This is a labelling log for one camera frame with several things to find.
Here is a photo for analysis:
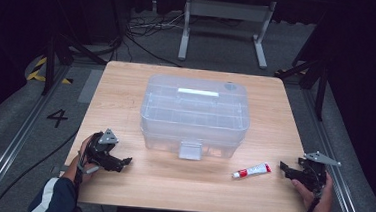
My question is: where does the white and red tube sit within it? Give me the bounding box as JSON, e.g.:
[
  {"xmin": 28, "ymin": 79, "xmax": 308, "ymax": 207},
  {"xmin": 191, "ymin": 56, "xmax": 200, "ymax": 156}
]
[{"xmin": 231, "ymin": 159, "xmax": 273, "ymax": 182}]

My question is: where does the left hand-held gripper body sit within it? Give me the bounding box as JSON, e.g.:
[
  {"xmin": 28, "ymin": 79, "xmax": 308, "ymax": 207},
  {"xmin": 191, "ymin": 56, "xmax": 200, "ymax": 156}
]
[{"xmin": 85, "ymin": 127, "xmax": 122, "ymax": 173}]

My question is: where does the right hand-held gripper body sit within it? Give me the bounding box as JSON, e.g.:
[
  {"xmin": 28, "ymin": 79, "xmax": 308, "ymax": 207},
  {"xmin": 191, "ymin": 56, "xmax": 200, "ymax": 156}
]
[{"xmin": 293, "ymin": 149, "xmax": 343, "ymax": 195}]

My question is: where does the person's right hand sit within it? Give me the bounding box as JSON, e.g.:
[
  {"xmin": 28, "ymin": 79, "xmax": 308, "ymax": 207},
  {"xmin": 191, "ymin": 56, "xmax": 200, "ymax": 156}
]
[{"xmin": 289, "ymin": 168, "xmax": 337, "ymax": 212}]

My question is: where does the black tripod stand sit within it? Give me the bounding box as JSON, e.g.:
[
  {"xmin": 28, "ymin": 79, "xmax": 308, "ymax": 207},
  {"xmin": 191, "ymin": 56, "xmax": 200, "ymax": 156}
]
[
  {"xmin": 38, "ymin": 0, "xmax": 113, "ymax": 100},
  {"xmin": 270, "ymin": 55, "xmax": 332, "ymax": 123}
]

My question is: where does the black floor cable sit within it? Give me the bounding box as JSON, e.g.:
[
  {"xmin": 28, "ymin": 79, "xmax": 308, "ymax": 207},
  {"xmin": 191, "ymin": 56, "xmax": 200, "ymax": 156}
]
[{"xmin": 0, "ymin": 124, "xmax": 79, "ymax": 212}]

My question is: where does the clear plastic storage box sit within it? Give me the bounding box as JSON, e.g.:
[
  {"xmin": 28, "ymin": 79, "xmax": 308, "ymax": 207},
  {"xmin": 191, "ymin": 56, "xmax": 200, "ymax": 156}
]
[{"xmin": 137, "ymin": 117, "xmax": 248, "ymax": 165}]

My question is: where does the aluminium floor rail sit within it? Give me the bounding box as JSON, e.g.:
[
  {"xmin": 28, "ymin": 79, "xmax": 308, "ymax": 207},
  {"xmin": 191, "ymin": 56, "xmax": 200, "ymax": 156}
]
[
  {"xmin": 292, "ymin": 88, "xmax": 376, "ymax": 212},
  {"xmin": 0, "ymin": 60, "xmax": 71, "ymax": 212}
]

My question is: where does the yellow and black floor tape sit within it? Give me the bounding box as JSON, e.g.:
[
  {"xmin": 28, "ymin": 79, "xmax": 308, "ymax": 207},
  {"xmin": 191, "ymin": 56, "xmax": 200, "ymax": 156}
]
[{"xmin": 25, "ymin": 55, "xmax": 76, "ymax": 86}]

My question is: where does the bundle of floor cables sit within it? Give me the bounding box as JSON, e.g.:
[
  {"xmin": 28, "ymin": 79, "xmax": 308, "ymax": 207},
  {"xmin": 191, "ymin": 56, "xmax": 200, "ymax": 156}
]
[{"xmin": 122, "ymin": 8, "xmax": 187, "ymax": 69}]

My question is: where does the grey metal table frame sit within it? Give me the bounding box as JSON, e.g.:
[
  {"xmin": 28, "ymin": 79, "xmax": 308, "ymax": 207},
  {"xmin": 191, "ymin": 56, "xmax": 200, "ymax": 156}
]
[{"xmin": 177, "ymin": 0, "xmax": 279, "ymax": 71}]

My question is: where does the person's left hand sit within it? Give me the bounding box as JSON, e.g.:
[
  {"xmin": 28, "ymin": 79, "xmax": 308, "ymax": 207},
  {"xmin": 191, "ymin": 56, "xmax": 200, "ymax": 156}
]
[{"xmin": 75, "ymin": 133, "xmax": 104, "ymax": 185}]

